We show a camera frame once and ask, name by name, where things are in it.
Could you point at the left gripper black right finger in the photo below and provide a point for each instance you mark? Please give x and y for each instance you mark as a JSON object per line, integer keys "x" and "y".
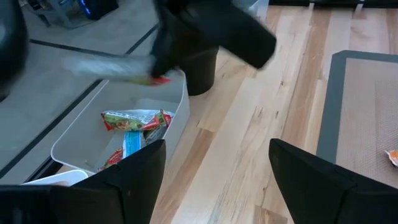
{"x": 317, "y": 193}

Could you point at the silver equipment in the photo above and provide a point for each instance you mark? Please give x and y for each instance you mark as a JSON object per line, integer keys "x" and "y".
{"x": 56, "y": 12}

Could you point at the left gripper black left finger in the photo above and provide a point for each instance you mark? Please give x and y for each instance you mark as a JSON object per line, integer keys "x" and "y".
{"x": 124, "y": 193}

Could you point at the black round container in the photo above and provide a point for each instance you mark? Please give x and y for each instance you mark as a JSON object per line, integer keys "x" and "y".
{"x": 200, "y": 77}

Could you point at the white plastic bin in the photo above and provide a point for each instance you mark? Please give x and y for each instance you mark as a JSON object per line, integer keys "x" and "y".
{"x": 84, "y": 137}
{"x": 59, "y": 179}

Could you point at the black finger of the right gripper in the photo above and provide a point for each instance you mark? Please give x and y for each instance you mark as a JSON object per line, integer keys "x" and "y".
{"x": 160, "y": 56}
{"x": 178, "y": 46}

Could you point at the brown mat with grey border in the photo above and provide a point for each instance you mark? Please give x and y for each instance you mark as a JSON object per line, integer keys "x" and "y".
{"x": 360, "y": 118}

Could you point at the grey granola bar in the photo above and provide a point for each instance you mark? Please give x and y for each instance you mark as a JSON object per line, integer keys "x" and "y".
{"x": 155, "y": 135}

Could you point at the black computer with blue light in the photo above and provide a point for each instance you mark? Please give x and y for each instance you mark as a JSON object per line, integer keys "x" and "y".
{"x": 99, "y": 7}

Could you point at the green red white granola bar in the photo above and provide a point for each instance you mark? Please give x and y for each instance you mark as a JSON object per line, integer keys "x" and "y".
{"x": 130, "y": 119}
{"x": 113, "y": 158}
{"x": 105, "y": 68}

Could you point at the blue granola bar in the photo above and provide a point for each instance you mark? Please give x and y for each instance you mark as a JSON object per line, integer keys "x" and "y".
{"x": 133, "y": 143}

